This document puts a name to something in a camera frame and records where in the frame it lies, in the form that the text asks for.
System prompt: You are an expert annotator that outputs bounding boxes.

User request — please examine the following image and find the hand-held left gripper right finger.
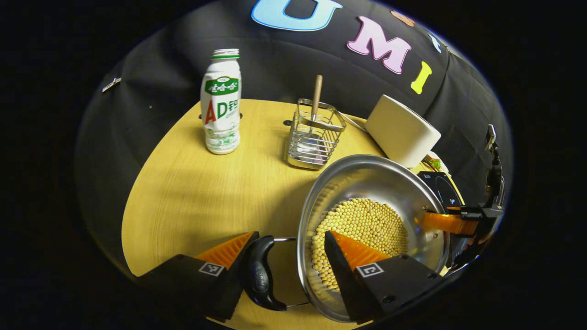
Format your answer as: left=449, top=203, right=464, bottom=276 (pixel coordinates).
left=324, top=231, right=443, bottom=324

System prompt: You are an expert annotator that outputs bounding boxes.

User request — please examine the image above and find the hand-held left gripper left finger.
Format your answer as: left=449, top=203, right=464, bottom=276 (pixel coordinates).
left=138, top=231, right=260, bottom=321

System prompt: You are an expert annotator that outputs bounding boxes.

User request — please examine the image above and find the black induction cooktop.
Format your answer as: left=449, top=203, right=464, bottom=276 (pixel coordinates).
left=417, top=171, right=464, bottom=209

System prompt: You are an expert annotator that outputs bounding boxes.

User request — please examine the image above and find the steel pot with black handles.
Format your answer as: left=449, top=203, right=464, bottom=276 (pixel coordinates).
left=242, top=154, right=451, bottom=323

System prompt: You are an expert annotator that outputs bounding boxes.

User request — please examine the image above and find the pile of soybeans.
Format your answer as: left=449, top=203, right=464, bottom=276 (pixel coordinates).
left=311, top=198, right=409, bottom=290

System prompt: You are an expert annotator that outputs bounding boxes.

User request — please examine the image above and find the sandwich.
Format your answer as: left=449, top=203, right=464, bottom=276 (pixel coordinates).
left=424, top=154, right=451, bottom=174

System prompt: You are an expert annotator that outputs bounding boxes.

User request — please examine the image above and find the white toaster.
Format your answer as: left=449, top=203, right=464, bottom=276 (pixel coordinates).
left=365, top=95, right=442, bottom=168

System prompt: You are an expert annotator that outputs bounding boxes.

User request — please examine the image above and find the white milk bottle green label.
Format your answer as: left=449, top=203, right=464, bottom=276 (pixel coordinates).
left=200, top=49, right=242, bottom=155

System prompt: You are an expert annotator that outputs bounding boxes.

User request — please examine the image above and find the black backdrop cloth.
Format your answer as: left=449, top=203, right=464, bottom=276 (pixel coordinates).
left=76, top=0, right=513, bottom=275

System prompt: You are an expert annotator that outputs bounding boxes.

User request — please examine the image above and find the metal wire utensil holder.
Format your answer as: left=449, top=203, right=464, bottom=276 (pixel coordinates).
left=285, top=99, right=347, bottom=170

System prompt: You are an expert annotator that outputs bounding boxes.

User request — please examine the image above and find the white toaster cable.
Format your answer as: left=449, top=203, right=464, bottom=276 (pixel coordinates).
left=342, top=112, right=368, bottom=132

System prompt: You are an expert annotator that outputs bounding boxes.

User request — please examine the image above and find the wooden-handled spoon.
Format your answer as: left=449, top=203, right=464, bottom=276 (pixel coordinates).
left=298, top=75, right=323, bottom=156

